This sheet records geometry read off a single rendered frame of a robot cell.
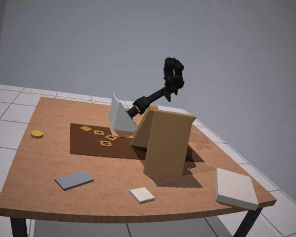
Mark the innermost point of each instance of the tan tile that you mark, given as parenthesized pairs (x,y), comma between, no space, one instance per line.
(85,128)
(105,143)
(110,137)
(97,132)

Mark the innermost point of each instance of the tan wooden board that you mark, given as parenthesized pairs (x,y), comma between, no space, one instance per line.
(165,135)

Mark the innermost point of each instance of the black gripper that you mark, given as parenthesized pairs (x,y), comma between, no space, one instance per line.
(173,81)

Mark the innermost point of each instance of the yellow flat disc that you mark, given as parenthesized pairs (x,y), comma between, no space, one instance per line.
(37,134)

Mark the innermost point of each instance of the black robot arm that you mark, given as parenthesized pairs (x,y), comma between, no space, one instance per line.
(143,103)

